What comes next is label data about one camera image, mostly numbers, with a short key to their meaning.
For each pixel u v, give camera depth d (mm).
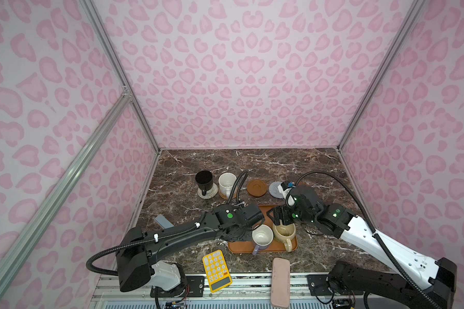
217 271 763
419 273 396
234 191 833
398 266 401
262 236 843
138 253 392
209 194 979
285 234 797
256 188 1017
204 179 923
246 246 823
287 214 647
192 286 733
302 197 541
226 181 1007
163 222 861
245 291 722
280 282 732
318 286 734
